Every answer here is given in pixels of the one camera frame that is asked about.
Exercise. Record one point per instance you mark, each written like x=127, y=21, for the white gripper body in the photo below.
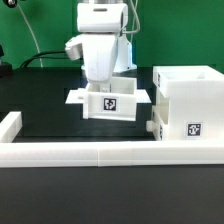
x=99, y=52

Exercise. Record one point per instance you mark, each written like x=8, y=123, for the white drawer tray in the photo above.
x=158, y=124
x=119, y=103

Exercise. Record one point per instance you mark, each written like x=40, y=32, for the white front drawer tray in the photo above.
x=158, y=124

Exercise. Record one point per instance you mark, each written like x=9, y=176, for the white drawer cabinet box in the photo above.
x=194, y=96

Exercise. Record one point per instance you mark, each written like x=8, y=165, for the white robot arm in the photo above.
x=98, y=18

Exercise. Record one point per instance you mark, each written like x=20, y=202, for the printed marker sheet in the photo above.
x=77, y=96

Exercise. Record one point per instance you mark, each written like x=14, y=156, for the black device at left edge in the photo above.
x=5, y=67

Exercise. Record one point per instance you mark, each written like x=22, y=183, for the white U-shaped border frame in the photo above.
x=101, y=154

